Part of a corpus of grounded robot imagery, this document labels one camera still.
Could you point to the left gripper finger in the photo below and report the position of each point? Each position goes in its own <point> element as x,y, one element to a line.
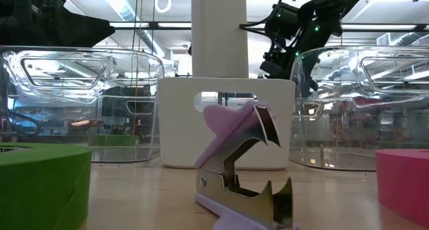
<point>83,30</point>

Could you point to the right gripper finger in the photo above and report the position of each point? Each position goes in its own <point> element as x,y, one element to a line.
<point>308,75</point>

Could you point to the purple staple remover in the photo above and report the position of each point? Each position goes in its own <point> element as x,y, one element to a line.
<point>231,129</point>

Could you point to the pink-red tape roll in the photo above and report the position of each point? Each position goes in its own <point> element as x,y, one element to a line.
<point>402,179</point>

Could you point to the green tape roll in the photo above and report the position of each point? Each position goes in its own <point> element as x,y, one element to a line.
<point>40,183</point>

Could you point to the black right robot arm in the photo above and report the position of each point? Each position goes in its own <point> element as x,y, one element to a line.
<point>335,2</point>

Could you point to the clear plastic bin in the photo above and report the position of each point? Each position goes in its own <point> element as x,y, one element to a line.
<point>67,99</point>
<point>368,122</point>

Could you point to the white lamp with wooden base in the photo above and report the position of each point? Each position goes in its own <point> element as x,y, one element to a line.
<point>219,32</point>

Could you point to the white plastic bin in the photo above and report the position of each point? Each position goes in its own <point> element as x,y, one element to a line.
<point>181,129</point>

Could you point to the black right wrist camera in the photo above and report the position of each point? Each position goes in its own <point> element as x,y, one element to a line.
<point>285,20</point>

